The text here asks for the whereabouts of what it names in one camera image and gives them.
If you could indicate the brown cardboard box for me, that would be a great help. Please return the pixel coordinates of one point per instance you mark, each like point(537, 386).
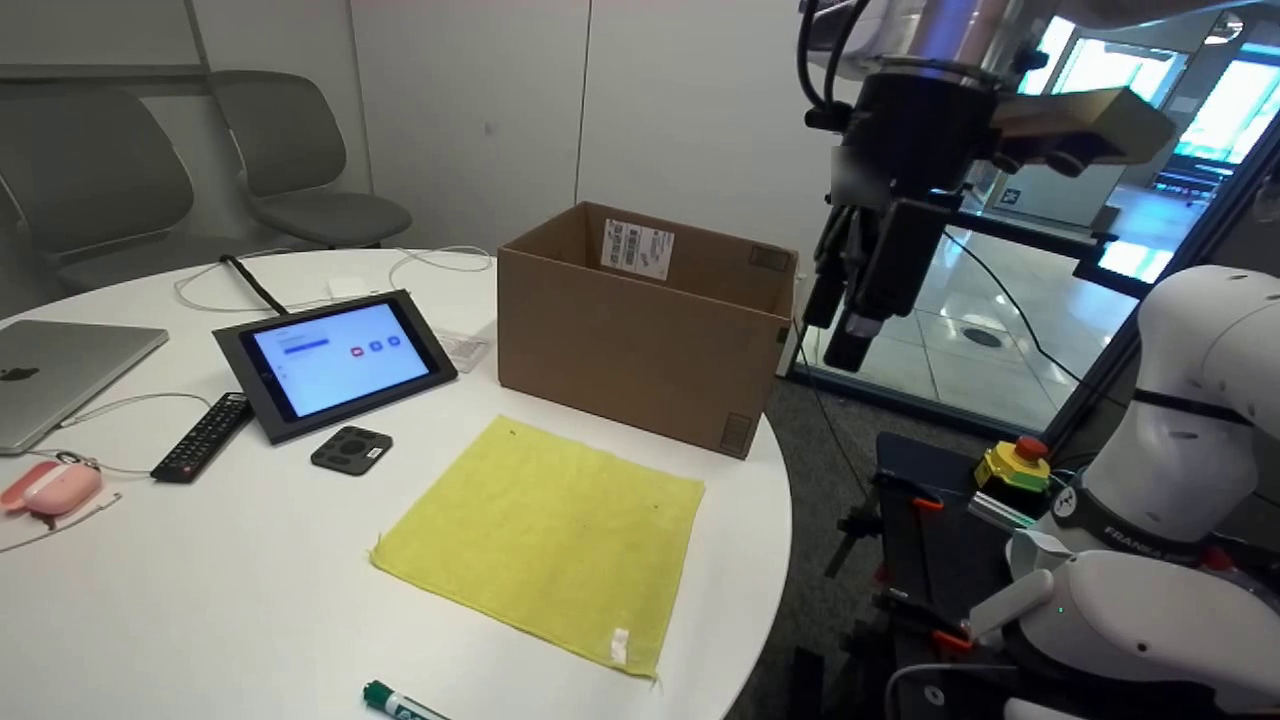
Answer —
point(625, 345)

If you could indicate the large grey chair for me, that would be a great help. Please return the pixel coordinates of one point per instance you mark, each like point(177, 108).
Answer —
point(95, 173)

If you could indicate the pink computer mouse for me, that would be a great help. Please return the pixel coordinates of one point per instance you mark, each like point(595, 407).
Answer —
point(63, 488)

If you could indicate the grey shell chair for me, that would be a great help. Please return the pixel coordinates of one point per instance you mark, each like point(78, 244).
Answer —
point(307, 173)

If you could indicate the black remote control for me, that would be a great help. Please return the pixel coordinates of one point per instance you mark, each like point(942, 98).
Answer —
point(203, 437)

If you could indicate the yellow towel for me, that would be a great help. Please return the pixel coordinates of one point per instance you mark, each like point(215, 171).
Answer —
point(545, 533)

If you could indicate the green marker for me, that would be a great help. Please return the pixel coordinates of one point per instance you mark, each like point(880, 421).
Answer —
point(385, 699)

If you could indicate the yellow red emergency stop button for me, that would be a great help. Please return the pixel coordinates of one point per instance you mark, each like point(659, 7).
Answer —
point(1017, 464)

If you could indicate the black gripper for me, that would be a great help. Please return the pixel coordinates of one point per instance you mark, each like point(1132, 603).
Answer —
point(925, 135)

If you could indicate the black robot stand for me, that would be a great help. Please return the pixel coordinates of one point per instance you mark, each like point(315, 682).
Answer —
point(934, 562)

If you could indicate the small black device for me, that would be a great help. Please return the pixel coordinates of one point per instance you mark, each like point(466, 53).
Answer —
point(348, 450)

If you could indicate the black tablet with screen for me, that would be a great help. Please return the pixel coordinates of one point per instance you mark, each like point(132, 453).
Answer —
point(334, 361)

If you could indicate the silver laptop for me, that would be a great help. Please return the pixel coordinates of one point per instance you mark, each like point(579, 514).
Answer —
point(66, 373)

